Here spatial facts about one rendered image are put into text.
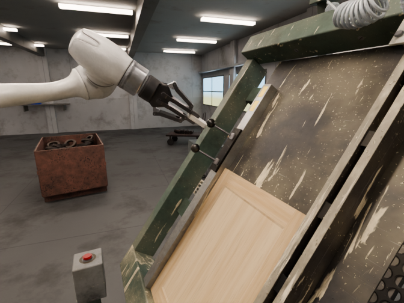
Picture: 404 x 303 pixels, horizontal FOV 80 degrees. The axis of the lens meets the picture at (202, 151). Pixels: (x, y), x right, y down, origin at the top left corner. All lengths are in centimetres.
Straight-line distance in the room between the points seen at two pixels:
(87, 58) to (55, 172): 348
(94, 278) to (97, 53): 93
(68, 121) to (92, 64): 1028
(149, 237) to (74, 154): 296
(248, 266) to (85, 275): 75
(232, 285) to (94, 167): 358
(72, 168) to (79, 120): 691
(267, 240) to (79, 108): 1044
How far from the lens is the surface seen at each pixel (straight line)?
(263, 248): 73
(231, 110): 122
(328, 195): 61
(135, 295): 115
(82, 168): 413
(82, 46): 74
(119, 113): 1079
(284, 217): 71
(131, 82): 73
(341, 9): 76
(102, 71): 74
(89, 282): 128
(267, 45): 116
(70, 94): 87
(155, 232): 127
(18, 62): 1130
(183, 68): 1114
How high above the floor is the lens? 166
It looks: 15 degrees down
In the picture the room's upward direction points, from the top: straight up
